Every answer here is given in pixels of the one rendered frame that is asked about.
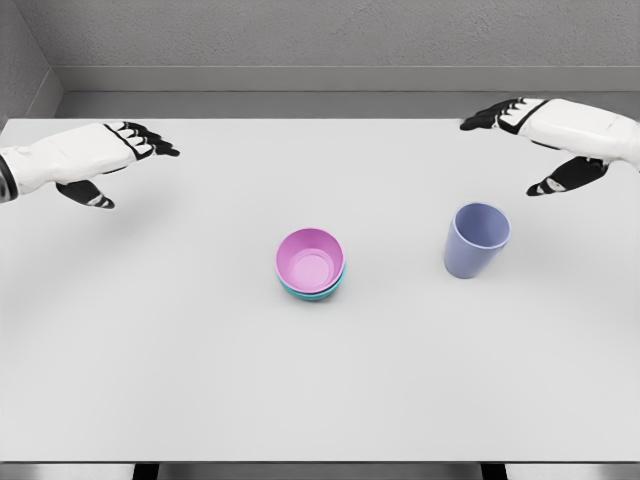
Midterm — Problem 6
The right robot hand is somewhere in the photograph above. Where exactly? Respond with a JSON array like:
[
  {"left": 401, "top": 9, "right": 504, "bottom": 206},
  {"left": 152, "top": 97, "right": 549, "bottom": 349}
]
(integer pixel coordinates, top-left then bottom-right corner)
[{"left": 459, "top": 97, "right": 627, "bottom": 198}]

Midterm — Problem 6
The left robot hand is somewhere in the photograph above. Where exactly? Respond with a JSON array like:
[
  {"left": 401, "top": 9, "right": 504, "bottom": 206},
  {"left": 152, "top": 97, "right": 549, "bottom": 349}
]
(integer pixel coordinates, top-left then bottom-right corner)
[{"left": 35, "top": 121, "right": 181, "bottom": 210}]

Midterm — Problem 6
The lavender blue cup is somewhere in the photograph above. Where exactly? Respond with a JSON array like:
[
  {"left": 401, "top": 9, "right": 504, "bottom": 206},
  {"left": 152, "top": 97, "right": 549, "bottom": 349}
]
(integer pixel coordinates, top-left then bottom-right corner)
[{"left": 443, "top": 201, "right": 512, "bottom": 281}]

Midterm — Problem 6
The pink bowl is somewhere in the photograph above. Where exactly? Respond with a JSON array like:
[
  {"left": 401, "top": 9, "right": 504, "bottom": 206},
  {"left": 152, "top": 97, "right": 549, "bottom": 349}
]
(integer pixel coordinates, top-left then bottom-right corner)
[{"left": 274, "top": 227, "right": 347, "bottom": 295}]

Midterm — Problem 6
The teal bowl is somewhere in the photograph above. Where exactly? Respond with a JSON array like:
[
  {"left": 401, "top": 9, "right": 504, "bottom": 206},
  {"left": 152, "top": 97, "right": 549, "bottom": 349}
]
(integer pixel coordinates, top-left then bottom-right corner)
[{"left": 277, "top": 263, "right": 348, "bottom": 303}]

